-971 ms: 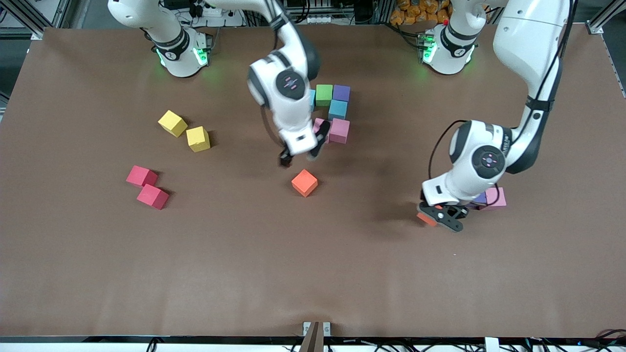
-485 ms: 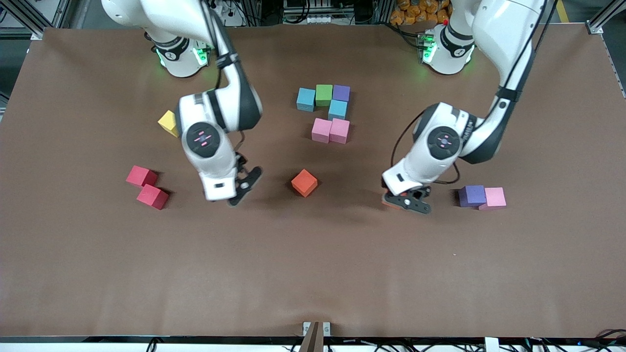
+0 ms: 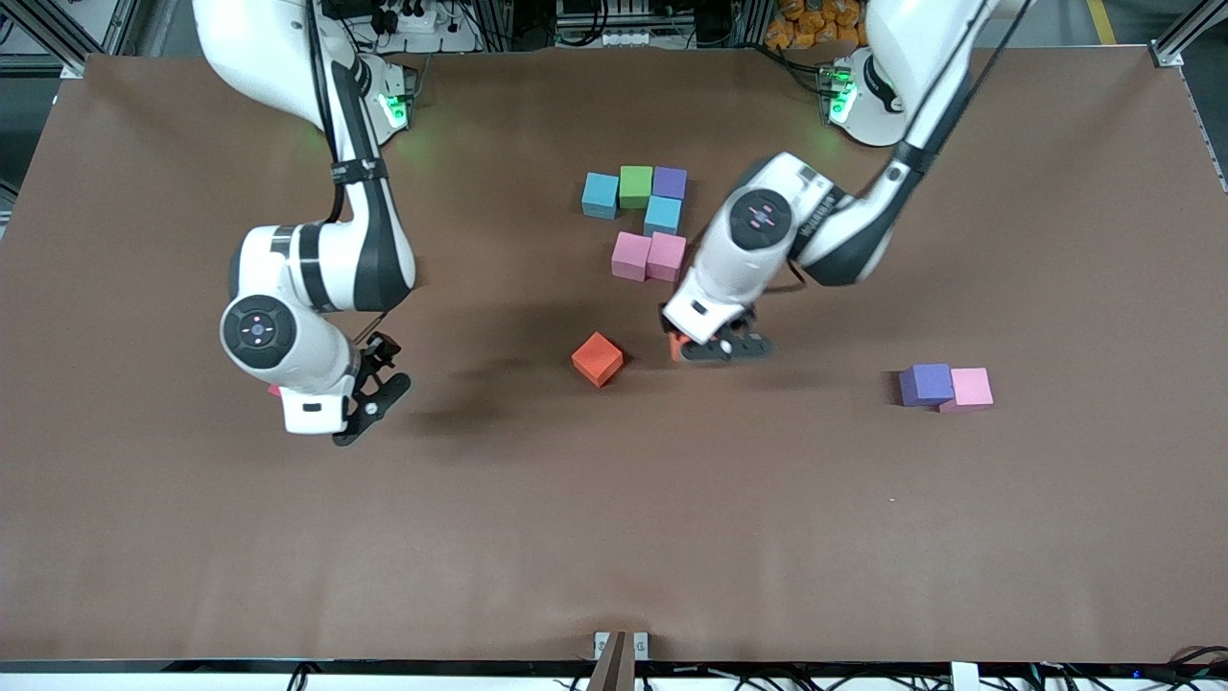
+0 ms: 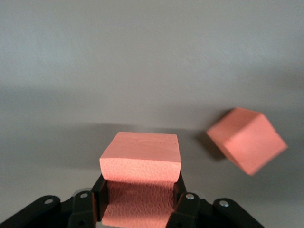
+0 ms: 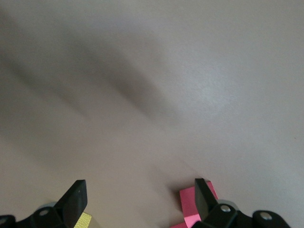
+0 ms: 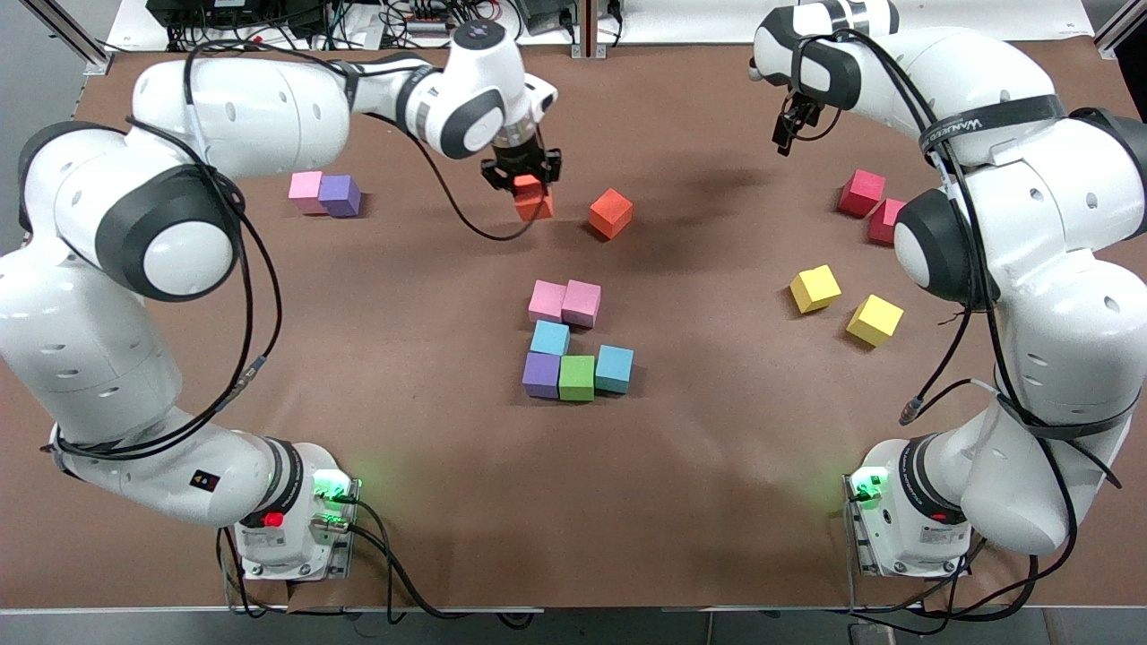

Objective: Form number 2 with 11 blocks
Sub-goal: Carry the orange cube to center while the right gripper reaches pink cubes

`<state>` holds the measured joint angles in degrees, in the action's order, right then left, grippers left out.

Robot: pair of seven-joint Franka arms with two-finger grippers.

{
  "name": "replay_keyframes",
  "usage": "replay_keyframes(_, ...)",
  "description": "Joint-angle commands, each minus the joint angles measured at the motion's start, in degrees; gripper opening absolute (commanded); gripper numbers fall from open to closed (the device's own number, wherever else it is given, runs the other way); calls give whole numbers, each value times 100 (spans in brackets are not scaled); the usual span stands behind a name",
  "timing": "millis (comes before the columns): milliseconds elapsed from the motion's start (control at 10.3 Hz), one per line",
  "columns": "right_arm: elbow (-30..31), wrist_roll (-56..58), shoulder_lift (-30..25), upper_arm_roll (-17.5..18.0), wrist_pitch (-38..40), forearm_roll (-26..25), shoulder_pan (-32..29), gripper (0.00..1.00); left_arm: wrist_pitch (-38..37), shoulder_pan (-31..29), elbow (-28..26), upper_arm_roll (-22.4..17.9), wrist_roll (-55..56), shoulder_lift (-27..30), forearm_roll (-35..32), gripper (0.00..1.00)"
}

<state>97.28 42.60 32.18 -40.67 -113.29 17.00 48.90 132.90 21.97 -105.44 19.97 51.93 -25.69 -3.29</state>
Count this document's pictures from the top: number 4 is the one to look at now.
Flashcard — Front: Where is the brown table cover sheet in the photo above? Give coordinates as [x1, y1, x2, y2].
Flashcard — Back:
[0, 0, 304, 228]

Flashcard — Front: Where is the orange foam cube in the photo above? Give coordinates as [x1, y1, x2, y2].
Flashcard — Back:
[205, 107, 288, 176]
[99, 132, 182, 228]

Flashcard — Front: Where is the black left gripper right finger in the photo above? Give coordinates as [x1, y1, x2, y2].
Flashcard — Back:
[166, 172, 263, 228]

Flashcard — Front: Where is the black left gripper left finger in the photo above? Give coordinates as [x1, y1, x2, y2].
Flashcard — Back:
[2, 175, 109, 228]

